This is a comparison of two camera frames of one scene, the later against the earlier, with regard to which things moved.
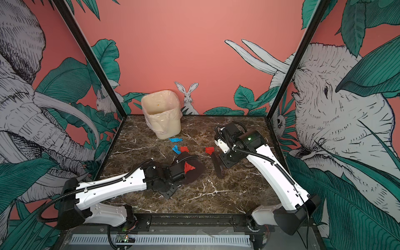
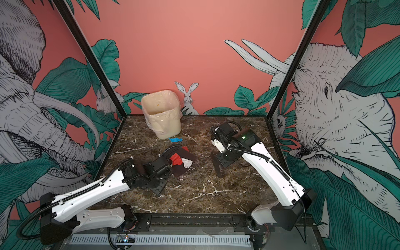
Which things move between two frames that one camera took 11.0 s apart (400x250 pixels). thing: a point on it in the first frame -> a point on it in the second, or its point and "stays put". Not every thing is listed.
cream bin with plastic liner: x=162 y=113 stays put
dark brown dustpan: x=192 y=166 -> x=178 y=170
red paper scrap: x=209 y=150 -> x=176 y=159
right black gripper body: x=230 y=159 stays put
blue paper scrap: x=175 y=139 stays put
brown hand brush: x=219 y=165 stays put
